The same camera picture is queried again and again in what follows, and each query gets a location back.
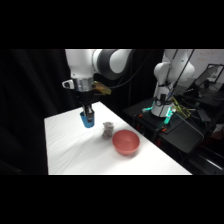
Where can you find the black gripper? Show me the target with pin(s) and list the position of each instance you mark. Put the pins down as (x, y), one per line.
(86, 98)

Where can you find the blue plastic cup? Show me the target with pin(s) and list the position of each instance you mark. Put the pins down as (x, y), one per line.
(88, 122)

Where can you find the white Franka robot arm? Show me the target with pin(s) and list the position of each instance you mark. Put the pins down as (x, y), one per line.
(81, 65)

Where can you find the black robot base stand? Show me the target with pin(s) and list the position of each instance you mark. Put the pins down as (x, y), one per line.
(181, 131)

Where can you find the pink bowl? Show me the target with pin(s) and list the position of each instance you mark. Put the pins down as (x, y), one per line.
(125, 142)

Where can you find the grey crumpled plush object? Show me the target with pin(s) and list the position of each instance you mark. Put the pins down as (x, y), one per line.
(107, 130)

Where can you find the black curtain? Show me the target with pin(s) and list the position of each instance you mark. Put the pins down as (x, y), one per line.
(30, 86)

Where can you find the black laptop computer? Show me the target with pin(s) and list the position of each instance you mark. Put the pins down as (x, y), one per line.
(208, 76)

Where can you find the yellow-tinted wrist camera mount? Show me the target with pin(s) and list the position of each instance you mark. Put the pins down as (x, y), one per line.
(101, 88)

